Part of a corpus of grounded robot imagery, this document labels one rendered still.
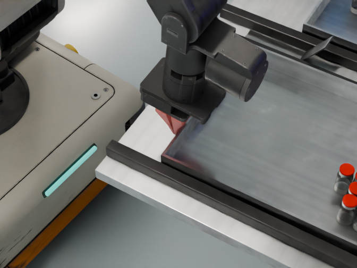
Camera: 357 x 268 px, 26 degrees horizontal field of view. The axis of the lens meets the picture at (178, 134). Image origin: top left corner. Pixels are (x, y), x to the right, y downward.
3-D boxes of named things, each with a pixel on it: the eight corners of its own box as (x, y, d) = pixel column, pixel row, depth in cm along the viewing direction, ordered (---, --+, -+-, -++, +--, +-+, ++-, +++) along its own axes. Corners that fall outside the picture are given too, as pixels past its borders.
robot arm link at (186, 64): (185, 3, 97) (160, 30, 94) (232, 28, 95) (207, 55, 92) (180, 41, 102) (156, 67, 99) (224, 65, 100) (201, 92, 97)
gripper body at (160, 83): (203, 128, 102) (210, 92, 96) (137, 94, 104) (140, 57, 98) (226, 97, 105) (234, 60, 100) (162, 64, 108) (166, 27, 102)
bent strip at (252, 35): (328, 63, 123) (334, 35, 119) (320, 74, 122) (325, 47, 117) (250, 31, 128) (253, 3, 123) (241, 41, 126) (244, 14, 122)
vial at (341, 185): (351, 186, 108) (357, 166, 104) (346, 197, 107) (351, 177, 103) (337, 179, 109) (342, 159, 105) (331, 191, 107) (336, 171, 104)
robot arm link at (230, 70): (201, -35, 92) (161, 10, 88) (286, 7, 89) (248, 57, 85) (196, 30, 102) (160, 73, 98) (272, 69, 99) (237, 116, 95)
